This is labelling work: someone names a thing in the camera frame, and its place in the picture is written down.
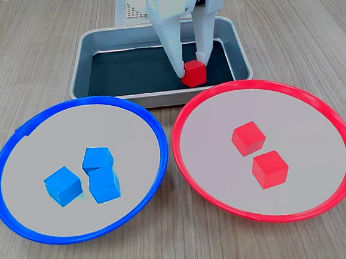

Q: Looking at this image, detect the red wooden cube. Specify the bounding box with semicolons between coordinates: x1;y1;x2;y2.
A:
250;149;291;191
229;119;268;159
180;59;209;89

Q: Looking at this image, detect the silver metal tray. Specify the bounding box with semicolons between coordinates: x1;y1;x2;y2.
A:
65;13;256;115

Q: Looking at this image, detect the blue wooden cube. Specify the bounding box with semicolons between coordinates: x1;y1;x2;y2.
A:
80;145;116;175
87;164;123;205
42;164;85;209

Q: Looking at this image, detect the white mesh base plate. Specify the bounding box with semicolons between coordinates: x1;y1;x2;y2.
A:
125;1;151;19

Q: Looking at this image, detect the red-rimmed white dish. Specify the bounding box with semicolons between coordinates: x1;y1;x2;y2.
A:
167;72;346;231

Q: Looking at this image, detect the blue-rimmed white dish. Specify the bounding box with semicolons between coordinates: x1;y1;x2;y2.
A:
0;90;176;250

